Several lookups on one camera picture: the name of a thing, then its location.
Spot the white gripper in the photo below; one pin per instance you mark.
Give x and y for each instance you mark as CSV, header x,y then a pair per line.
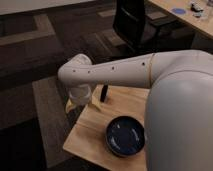
x,y
80,96

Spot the dark blue ceramic bowl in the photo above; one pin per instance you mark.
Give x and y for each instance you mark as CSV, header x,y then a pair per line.
x,y
124,136

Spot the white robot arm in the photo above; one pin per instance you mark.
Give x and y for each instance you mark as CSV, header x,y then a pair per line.
x,y
179,107

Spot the small black upright object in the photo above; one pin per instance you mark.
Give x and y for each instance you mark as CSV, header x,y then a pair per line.
x,y
104,93

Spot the black office chair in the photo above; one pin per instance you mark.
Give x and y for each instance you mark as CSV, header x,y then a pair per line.
x,y
137,28

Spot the blue round disc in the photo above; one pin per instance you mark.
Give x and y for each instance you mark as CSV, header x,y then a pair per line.
x,y
178,11

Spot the wooden desk in background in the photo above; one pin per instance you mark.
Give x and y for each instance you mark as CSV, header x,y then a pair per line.
x,y
203,26

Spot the small clutter on desk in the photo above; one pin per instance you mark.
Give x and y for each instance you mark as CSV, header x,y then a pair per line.
x,y
198,11

